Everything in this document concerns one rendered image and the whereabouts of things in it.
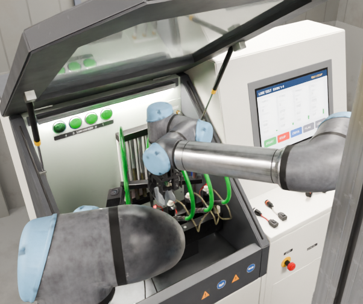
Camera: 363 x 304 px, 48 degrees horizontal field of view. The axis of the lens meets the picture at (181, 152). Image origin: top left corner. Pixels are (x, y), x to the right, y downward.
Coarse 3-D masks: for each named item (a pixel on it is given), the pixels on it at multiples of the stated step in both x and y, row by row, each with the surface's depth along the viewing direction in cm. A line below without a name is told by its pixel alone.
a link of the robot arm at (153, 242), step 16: (128, 208) 60; (144, 208) 61; (128, 224) 57; (144, 224) 58; (160, 224) 60; (176, 224) 64; (128, 240) 56; (144, 240) 57; (160, 240) 58; (176, 240) 62; (128, 256) 56; (144, 256) 57; (160, 256) 58; (176, 256) 62; (128, 272) 57; (144, 272) 58; (160, 272) 61
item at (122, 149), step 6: (120, 126) 138; (120, 132) 133; (120, 138) 130; (120, 144) 129; (120, 150) 128; (126, 162) 158; (126, 168) 125; (126, 174) 124; (126, 180) 123; (126, 186) 123; (126, 192) 123; (126, 198) 123
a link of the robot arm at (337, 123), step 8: (344, 112) 92; (328, 120) 91; (336, 120) 89; (344, 120) 88; (320, 128) 89; (328, 128) 86; (336, 128) 85; (344, 128) 85; (312, 136) 90; (344, 136) 83
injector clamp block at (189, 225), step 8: (200, 216) 167; (208, 216) 163; (216, 216) 163; (184, 224) 159; (192, 224) 159; (200, 224) 160; (208, 224) 162; (216, 224) 165; (184, 232) 156; (192, 232) 159; (200, 232) 162; (208, 232) 164; (192, 240) 161; (192, 248) 163; (184, 256) 163
